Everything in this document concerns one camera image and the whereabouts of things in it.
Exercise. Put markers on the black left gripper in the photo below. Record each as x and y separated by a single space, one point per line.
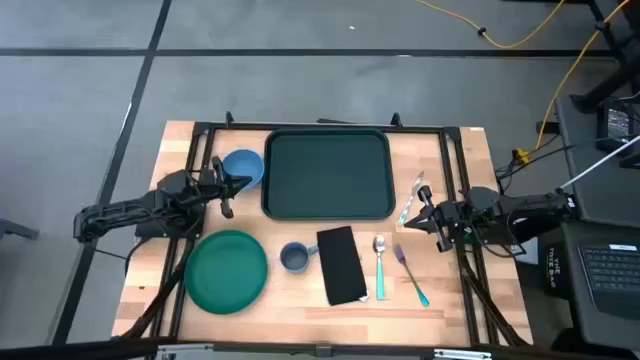
212 186

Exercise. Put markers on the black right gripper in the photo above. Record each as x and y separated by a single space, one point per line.
450 217

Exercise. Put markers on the blue bowl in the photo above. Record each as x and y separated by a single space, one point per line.
245 162

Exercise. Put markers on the green round plate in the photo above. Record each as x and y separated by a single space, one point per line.
226 272

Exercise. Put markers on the black cloth napkin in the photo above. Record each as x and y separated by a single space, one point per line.
342 265

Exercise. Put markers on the blue-grey mug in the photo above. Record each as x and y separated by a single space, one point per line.
295 257

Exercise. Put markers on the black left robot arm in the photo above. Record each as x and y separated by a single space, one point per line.
115 212

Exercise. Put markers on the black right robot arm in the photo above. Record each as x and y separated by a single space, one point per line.
525 205

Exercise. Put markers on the dark green plastic tray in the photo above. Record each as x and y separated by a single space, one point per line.
325 175

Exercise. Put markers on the yellow plug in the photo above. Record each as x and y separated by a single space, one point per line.
522 156

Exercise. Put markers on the black tote bag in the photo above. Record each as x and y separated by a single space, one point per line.
557 270

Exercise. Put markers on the black power brick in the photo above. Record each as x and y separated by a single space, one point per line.
547 127

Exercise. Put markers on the black laptop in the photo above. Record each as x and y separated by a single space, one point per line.
610 270

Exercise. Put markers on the dark grey laptop desk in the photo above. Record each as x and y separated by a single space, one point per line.
600 330

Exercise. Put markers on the black power supply box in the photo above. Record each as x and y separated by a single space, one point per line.
617 122

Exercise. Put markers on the grey chair foot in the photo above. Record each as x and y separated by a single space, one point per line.
15 229

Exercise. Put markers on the black crossbar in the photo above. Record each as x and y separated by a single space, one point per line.
75 350

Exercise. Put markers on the black desk leg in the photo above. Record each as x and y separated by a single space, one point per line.
607 85

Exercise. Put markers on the black metal table frame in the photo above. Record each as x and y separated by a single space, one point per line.
240 126

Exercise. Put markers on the silver bracket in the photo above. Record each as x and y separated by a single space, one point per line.
185 348
460 354

